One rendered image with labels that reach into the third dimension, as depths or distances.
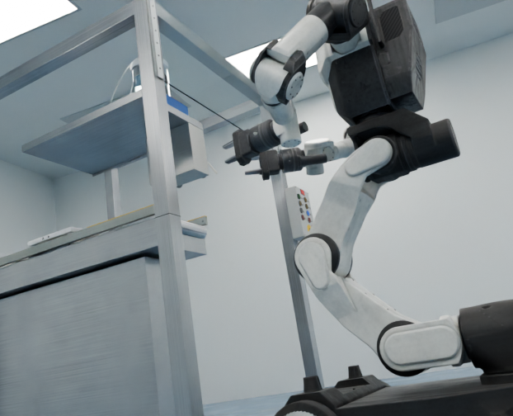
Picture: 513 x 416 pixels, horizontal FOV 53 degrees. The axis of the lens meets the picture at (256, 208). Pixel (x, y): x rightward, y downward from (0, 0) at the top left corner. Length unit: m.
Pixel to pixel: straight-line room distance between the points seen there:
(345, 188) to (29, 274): 1.28
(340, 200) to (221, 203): 4.14
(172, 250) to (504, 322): 0.95
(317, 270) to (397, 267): 3.56
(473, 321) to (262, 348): 4.01
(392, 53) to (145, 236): 0.98
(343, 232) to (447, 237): 3.55
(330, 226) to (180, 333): 0.55
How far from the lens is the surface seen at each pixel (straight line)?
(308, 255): 1.51
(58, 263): 2.08
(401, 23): 1.64
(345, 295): 1.49
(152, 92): 1.86
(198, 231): 1.93
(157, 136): 1.78
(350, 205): 1.54
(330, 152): 1.97
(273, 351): 5.26
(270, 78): 1.38
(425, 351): 1.41
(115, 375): 1.92
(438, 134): 1.52
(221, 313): 5.47
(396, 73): 1.57
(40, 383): 2.19
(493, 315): 1.43
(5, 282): 2.31
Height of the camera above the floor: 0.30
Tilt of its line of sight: 17 degrees up
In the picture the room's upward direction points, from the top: 9 degrees counter-clockwise
